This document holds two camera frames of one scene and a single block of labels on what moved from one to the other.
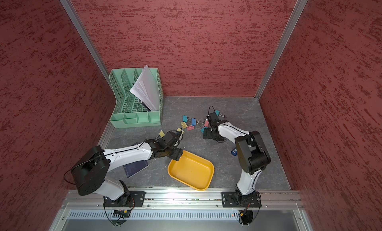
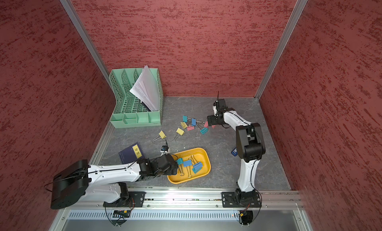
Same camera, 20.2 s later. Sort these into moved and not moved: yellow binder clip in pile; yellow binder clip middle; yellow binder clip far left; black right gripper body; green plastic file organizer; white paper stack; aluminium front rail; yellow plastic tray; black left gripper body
Moved: yellow plastic tray; black right gripper body; black left gripper body
Not moved: green plastic file organizer; yellow binder clip in pile; aluminium front rail; white paper stack; yellow binder clip far left; yellow binder clip middle
